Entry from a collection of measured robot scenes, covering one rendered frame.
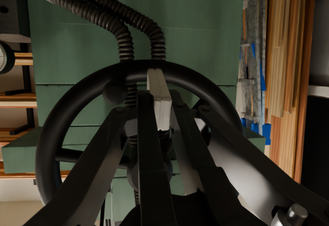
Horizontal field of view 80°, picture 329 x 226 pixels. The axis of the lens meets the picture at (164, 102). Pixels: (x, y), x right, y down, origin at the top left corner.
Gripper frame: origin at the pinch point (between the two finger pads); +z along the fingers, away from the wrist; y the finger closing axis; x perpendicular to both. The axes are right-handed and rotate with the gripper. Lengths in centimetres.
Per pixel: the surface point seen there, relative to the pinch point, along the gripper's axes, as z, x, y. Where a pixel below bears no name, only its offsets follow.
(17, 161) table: 17.6, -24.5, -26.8
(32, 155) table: 18.0, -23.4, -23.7
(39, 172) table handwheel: 2.2, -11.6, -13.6
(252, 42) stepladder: 97, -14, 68
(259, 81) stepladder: 87, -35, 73
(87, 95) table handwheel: 5.6, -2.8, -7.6
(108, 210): 36, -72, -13
